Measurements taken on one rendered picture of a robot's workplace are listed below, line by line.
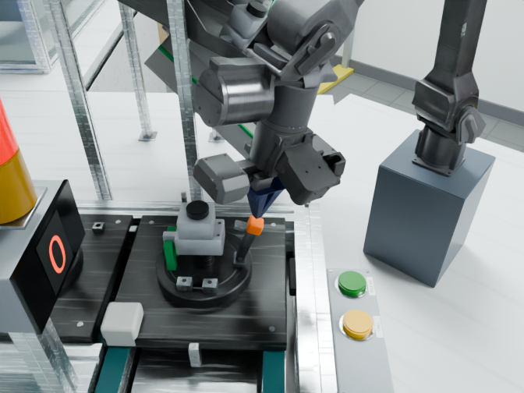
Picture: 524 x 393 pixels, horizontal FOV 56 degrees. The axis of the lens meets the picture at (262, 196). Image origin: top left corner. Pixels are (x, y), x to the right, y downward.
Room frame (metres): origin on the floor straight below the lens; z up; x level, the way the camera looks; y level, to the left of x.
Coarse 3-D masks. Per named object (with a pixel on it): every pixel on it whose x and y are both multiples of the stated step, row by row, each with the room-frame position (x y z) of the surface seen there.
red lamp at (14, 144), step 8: (0, 104) 0.30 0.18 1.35; (0, 112) 0.30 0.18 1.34; (0, 120) 0.30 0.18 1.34; (8, 120) 0.31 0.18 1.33; (0, 128) 0.29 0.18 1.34; (8, 128) 0.30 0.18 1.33; (0, 136) 0.29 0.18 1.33; (8, 136) 0.30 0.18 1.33; (0, 144) 0.29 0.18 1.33; (8, 144) 0.29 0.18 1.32; (16, 144) 0.31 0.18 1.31; (0, 152) 0.29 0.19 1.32; (8, 152) 0.29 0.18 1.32; (0, 160) 0.28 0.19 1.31
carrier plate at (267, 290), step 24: (144, 216) 0.60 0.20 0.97; (168, 216) 0.60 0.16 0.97; (216, 216) 0.60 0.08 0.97; (144, 240) 0.55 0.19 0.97; (264, 240) 0.55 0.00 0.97; (144, 264) 0.50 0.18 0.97; (264, 264) 0.50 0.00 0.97; (120, 288) 0.45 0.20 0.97; (144, 288) 0.45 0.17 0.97; (264, 288) 0.45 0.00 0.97; (144, 312) 0.41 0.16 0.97; (168, 312) 0.41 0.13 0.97; (192, 312) 0.41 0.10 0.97; (216, 312) 0.41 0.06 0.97; (240, 312) 0.41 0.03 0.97; (264, 312) 0.41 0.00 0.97; (144, 336) 0.37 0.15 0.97; (168, 336) 0.37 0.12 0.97; (192, 336) 0.37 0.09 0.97; (216, 336) 0.37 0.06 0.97; (240, 336) 0.37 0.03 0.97; (264, 336) 0.37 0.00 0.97
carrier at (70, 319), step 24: (96, 216) 0.60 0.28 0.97; (120, 216) 0.60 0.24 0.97; (96, 240) 0.55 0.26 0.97; (120, 240) 0.55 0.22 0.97; (72, 264) 0.48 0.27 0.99; (96, 264) 0.50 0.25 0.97; (120, 264) 0.51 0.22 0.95; (72, 288) 0.45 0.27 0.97; (96, 288) 0.45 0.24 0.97; (72, 312) 0.41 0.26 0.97; (96, 312) 0.41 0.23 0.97; (72, 336) 0.37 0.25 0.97; (96, 336) 0.38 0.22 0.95
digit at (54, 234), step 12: (48, 228) 0.30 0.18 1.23; (60, 228) 0.32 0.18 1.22; (48, 240) 0.29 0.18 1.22; (60, 240) 0.31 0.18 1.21; (48, 252) 0.29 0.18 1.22; (60, 252) 0.30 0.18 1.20; (72, 252) 0.32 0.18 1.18; (48, 264) 0.28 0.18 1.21; (60, 264) 0.30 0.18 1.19; (48, 276) 0.28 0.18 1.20; (60, 276) 0.29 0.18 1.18
